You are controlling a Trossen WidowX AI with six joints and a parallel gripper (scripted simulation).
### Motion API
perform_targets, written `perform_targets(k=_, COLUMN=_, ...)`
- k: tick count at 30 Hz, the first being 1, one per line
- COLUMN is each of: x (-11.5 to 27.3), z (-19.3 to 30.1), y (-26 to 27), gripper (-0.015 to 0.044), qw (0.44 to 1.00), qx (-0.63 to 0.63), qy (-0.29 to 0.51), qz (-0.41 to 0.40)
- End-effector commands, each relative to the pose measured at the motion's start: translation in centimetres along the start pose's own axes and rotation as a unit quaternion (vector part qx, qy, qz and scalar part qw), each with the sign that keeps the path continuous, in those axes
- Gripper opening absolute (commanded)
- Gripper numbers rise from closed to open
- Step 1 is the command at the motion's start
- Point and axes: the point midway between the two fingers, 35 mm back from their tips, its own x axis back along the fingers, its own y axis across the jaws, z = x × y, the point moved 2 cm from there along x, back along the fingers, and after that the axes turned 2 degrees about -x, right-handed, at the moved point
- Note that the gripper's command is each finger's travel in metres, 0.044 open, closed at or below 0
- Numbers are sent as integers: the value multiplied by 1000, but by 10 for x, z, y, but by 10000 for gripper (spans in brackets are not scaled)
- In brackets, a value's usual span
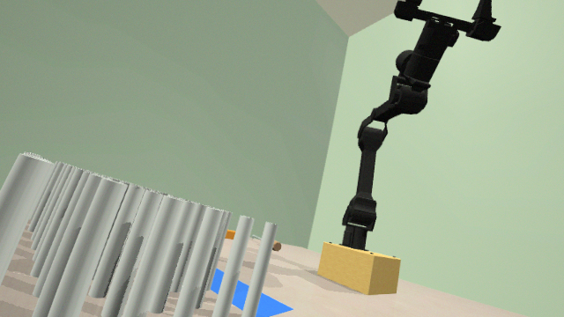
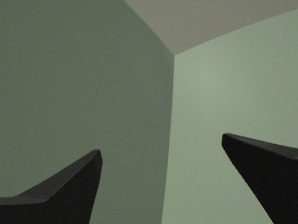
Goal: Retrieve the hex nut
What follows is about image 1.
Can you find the orange flat bar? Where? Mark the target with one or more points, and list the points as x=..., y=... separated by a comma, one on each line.
x=230, y=235

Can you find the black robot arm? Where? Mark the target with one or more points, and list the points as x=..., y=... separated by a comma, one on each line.
x=408, y=95

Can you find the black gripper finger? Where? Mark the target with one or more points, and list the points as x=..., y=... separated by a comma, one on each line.
x=415, y=1
x=484, y=10

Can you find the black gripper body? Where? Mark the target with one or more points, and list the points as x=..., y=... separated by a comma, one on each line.
x=435, y=37

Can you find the blue taped strip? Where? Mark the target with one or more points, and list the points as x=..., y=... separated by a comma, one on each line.
x=267, y=306

